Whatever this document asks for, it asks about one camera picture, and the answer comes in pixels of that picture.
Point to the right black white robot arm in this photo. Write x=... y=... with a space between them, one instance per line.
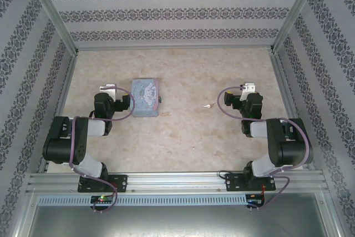
x=294 y=151

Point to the aluminium frame post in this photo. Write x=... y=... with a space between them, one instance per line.
x=294 y=12
x=55 y=17

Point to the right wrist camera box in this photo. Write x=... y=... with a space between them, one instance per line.
x=248 y=87

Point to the small silver key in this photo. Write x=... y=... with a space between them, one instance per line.
x=207 y=106

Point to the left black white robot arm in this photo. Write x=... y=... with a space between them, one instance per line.
x=61 y=142

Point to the aluminium mounting rail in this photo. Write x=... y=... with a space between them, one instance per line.
x=177 y=181

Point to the grey metal panel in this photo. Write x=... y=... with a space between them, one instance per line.
x=177 y=223

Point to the aluminium side rail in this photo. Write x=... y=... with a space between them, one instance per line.
x=282 y=81
x=64 y=95

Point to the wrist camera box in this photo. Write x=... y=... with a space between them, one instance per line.
x=248 y=87
x=110 y=88

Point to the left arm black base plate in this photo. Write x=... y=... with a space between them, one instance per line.
x=119 y=182

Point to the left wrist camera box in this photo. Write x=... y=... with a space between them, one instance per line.
x=110 y=88

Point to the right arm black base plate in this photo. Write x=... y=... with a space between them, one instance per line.
x=234 y=182

